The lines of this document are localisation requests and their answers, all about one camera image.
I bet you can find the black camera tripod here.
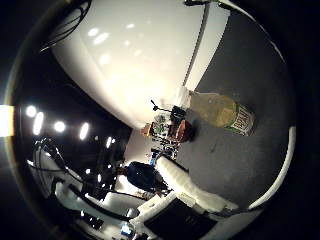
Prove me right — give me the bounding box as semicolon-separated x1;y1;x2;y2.
149;99;174;118

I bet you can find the yellow drink bottle white cap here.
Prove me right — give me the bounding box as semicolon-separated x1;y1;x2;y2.
173;85;257;137

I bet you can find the black cable bundle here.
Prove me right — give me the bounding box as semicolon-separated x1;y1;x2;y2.
39;0;93;53

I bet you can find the person in dark blue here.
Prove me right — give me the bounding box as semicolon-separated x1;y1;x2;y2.
117;161;168;194

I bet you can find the red-brown bowl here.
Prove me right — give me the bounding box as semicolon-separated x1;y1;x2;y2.
173;119;195;144

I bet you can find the cluttered storage shelf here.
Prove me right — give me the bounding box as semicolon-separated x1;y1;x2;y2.
140;113;178;158

